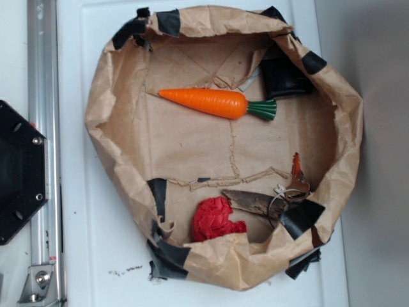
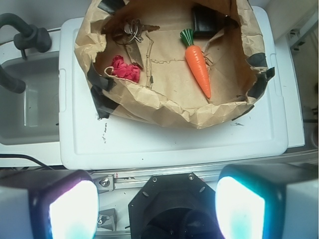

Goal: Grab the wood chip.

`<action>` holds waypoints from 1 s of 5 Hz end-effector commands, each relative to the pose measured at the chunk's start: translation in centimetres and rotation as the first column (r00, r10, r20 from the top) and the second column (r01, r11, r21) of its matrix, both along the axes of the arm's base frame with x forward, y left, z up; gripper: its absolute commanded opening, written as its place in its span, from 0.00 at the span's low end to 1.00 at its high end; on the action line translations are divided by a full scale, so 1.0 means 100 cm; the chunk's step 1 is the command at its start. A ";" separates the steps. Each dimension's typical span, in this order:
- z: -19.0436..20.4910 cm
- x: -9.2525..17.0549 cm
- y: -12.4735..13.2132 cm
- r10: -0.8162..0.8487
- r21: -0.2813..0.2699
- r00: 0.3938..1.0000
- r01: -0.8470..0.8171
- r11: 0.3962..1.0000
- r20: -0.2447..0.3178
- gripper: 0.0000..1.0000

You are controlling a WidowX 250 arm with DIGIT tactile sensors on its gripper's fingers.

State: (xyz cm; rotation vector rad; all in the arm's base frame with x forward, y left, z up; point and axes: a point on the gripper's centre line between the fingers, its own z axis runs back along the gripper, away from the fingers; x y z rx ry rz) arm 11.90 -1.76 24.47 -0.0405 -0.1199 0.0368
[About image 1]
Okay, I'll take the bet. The crumpled red paper ball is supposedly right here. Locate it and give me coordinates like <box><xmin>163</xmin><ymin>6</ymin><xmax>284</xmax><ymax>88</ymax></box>
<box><xmin>192</xmin><ymin>196</ymin><xmax>247</xmax><ymax>242</ymax></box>

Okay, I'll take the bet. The brown paper bag tray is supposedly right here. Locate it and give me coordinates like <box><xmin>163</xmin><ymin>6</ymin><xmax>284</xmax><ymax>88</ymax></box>
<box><xmin>84</xmin><ymin>5</ymin><xmax>363</xmax><ymax>290</ymax></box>

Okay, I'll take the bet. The aluminium extrusion rail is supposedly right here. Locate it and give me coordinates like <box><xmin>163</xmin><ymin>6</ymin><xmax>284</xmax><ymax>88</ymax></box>
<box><xmin>27</xmin><ymin>1</ymin><xmax>66</xmax><ymax>306</ymax></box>

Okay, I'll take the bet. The black leather wallet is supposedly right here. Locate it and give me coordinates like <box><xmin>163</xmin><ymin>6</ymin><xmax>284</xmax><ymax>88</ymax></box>
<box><xmin>261</xmin><ymin>58</ymin><xmax>314</xmax><ymax>99</ymax></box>

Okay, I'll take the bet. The dark brown wood chip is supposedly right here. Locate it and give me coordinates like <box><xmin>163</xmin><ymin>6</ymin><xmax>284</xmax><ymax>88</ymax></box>
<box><xmin>221</xmin><ymin>189</ymin><xmax>289</xmax><ymax>220</ymax></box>

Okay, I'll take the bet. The metal corner bracket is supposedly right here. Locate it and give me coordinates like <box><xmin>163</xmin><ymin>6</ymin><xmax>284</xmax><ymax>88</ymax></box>
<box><xmin>17</xmin><ymin>264</ymin><xmax>59</xmax><ymax>306</ymax></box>

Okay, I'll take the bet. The orange plastic toy carrot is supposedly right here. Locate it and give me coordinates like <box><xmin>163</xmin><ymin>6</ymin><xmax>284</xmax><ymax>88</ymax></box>
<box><xmin>158</xmin><ymin>88</ymin><xmax>277</xmax><ymax>121</ymax></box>

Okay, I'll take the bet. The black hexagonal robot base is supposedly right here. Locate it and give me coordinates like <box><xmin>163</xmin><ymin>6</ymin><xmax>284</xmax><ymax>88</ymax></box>
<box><xmin>1</xmin><ymin>100</ymin><xmax>47</xmax><ymax>246</ymax></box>

